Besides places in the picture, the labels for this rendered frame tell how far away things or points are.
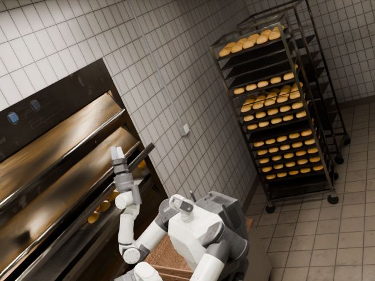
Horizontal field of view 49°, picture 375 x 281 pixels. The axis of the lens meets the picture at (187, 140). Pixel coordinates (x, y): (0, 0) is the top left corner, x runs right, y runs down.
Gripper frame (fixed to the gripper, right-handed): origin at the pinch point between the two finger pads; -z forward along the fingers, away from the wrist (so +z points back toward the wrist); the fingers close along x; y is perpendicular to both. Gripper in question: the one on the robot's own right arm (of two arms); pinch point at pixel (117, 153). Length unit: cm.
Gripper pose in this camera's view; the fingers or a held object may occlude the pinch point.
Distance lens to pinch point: 200.0
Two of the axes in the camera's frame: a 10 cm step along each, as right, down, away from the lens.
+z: 2.4, 9.7, -0.6
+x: -0.9, -0.4, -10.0
